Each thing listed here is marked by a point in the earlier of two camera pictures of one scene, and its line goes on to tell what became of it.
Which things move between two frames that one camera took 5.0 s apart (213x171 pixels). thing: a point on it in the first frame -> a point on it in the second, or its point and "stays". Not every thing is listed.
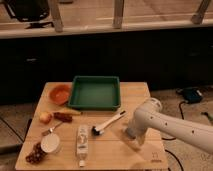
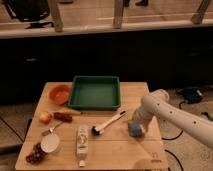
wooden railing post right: [198, 17] stays
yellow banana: [70, 111] stays
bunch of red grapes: [36, 155] stays
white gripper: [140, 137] -> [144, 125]
